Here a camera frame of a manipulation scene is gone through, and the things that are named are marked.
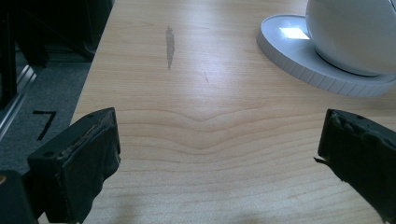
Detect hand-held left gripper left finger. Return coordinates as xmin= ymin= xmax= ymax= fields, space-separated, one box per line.
xmin=27 ymin=106 xmax=122 ymax=224

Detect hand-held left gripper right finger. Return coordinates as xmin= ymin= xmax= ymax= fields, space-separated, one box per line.
xmin=313 ymin=108 xmax=396 ymax=224

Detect white plastic stand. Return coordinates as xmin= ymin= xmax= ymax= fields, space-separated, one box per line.
xmin=256 ymin=0 xmax=396 ymax=98

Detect aluminium rail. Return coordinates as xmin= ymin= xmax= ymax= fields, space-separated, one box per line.
xmin=0 ymin=64 xmax=37 ymax=139

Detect black frame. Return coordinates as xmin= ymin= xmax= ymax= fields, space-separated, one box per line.
xmin=0 ymin=0 xmax=115 ymax=110

